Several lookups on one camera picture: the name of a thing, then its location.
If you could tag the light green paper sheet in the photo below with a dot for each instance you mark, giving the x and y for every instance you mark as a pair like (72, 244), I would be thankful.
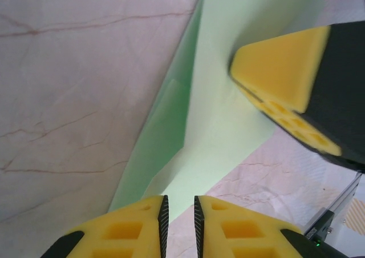
(211, 126)

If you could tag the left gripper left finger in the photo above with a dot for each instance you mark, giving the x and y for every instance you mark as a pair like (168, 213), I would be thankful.
(122, 229)

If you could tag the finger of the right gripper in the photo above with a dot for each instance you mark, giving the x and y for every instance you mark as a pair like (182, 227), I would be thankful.
(279, 66)

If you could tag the wide aluminium base rail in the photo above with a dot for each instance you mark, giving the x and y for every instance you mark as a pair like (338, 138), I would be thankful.
(348, 196)

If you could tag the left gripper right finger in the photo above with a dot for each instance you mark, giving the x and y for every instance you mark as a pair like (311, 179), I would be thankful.
(242, 232)

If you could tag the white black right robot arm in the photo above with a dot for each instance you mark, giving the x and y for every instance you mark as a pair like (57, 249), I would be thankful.
(320, 225)

